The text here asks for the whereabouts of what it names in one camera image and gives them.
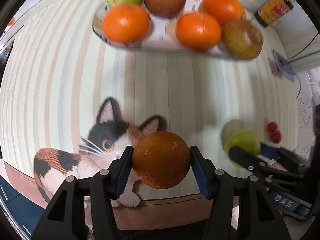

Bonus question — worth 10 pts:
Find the black charging cable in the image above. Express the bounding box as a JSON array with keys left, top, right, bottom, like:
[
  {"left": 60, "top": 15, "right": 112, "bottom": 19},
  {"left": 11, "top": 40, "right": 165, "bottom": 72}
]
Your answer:
[{"left": 287, "top": 32, "right": 320, "bottom": 99}]

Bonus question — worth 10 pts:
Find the large dark red apple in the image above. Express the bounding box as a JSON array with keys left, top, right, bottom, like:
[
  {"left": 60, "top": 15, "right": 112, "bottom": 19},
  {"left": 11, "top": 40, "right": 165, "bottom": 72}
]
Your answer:
[{"left": 221, "top": 20, "right": 263, "bottom": 60}]

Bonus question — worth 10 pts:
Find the large orange with stem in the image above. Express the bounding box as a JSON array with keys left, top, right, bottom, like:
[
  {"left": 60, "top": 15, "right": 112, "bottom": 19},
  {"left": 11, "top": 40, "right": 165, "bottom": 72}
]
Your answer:
[{"left": 199, "top": 0, "right": 246, "bottom": 25}]

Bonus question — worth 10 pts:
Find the small left tangerine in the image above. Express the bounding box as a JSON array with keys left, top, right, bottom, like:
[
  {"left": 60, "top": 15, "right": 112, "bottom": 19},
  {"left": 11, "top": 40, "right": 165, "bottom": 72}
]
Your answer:
[{"left": 103, "top": 3, "right": 151, "bottom": 43}]

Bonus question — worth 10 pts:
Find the dark rough orange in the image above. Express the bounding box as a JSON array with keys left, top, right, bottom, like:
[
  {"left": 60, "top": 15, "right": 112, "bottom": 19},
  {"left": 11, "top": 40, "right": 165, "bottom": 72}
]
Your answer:
[{"left": 132, "top": 131, "right": 190, "bottom": 189}]

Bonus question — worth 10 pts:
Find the cherry tomato with stem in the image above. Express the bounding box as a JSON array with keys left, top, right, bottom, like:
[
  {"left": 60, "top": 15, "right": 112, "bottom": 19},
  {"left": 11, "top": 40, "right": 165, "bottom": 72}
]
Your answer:
[{"left": 270, "top": 131, "right": 282, "bottom": 144}]

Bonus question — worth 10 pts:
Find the striped cat placemat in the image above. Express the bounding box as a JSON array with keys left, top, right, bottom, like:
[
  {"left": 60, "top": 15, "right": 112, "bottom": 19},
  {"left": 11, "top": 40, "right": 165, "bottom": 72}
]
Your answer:
[{"left": 1, "top": 0, "right": 298, "bottom": 207}]

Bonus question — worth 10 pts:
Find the floral oval plate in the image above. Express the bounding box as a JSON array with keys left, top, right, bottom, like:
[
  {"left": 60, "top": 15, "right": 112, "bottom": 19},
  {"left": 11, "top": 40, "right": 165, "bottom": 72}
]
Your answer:
[{"left": 92, "top": 2, "right": 249, "bottom": 59}]

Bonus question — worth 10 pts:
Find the soy sauce bottle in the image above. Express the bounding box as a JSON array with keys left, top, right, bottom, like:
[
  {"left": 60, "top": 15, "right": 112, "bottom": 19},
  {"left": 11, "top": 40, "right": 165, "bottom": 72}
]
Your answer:
[{"left": 254, "top": 0, "right": 295, "bottom": 28}]

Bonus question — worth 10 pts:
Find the middle tangerine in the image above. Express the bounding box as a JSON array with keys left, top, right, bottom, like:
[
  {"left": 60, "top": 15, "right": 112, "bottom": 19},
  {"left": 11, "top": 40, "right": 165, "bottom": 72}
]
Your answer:
[{"left": 176, "top": 11, "right": 222, "bottom": 50}]

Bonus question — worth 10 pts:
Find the blue smartphone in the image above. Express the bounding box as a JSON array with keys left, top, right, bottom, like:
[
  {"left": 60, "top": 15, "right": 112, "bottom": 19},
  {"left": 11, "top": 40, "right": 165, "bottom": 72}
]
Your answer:
[{"left": 272, "top": 50, "right": 295, "bottom": 82}]

